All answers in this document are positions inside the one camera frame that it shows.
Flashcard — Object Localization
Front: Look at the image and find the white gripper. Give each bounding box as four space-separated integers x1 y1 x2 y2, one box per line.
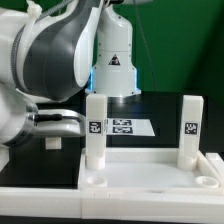
31 109 86 138

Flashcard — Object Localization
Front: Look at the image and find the white desk top tray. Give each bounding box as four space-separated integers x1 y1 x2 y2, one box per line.
78 148 224 192

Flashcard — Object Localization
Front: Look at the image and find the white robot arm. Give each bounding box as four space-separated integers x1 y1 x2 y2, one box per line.
0 0 141 147

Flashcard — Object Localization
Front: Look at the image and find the white marker sheet with tags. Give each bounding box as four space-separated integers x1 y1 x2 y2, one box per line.
107 118 155 136

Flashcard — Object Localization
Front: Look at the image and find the white left wall block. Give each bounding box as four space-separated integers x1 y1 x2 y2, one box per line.
0 147 9 172

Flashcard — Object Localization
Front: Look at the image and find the white wall block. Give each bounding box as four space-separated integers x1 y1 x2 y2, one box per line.
206 153 224 180
0 147 9 172

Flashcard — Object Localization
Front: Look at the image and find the white front wall fence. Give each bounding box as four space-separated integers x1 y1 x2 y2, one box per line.
0 187 224 224

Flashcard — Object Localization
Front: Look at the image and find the white right wall block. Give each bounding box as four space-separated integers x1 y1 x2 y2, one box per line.
206 153 224 180

